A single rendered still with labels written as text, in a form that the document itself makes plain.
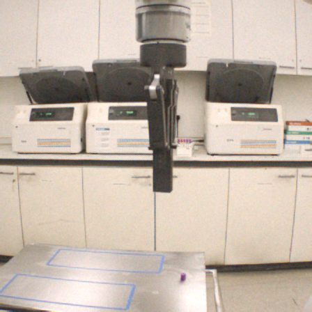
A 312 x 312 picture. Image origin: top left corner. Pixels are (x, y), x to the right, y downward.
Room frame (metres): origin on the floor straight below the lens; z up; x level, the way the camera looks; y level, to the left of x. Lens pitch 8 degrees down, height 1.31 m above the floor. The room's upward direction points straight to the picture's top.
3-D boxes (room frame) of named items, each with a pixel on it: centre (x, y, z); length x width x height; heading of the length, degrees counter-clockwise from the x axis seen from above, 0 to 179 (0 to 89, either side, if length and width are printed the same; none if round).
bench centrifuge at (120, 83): (3.19, 0.22, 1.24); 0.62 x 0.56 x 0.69; 178
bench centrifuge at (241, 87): (3.14, -0.64, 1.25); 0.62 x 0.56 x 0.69; 177
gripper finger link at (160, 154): (0.65, 0.00, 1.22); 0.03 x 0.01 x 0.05; 165
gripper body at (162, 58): (0.67, -0.01, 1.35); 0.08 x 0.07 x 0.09; 165
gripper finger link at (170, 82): (0.66, -0.01, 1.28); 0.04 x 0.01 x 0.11; 75
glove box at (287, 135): (3.27, -1.16, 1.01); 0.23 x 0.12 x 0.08; 87
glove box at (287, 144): (3.27, -1.14, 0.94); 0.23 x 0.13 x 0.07; 92
